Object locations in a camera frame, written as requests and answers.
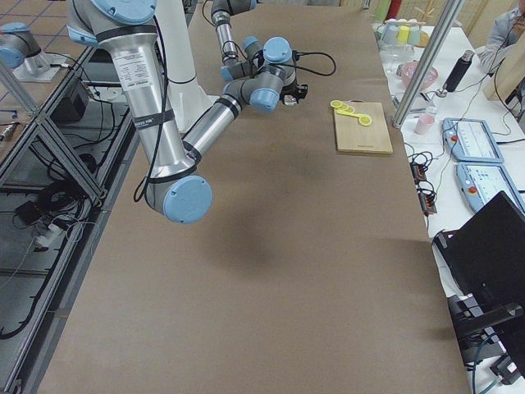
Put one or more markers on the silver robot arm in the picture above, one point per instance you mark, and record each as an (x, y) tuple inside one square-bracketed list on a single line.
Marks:
[(148, 42), (238, 61)]

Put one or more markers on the upper teach pendant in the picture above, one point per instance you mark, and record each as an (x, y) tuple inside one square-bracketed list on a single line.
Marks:
[(470, 140)]

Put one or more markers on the pink plastic cup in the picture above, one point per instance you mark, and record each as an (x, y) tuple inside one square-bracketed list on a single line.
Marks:
[(424, 124)]

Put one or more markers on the person in grey shirt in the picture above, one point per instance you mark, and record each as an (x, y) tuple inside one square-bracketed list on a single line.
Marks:
[(506, 31)]

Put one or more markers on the lower teach pendant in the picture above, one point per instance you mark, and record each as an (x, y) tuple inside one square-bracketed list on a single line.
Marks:
[(480, 182)]

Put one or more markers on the yellow plastic spoon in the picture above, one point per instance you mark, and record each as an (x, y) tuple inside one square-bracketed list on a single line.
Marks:
[(354, 114)]

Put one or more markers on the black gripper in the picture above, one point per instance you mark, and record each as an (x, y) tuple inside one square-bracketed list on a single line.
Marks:
[(294, 91)]

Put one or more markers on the yellow cup on rack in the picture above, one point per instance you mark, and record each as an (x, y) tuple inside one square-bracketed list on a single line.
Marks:
[(403, 35)]

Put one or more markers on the black water bottle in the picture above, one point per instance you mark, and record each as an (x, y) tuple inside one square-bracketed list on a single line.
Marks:
[(459, 70)]

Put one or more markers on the bamboo cutting board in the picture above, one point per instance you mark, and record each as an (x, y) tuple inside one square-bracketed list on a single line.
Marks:
[(356, 139)]

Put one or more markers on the teach pendant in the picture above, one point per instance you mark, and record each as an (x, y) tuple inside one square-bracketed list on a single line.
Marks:
[(480, 182), (470, 140)]

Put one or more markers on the clear glass cup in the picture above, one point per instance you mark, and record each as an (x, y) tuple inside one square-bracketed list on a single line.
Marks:
[(289, 100)]

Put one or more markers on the aluminium frame post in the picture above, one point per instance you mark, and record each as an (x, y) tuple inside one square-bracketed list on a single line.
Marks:
[(437, 38)]

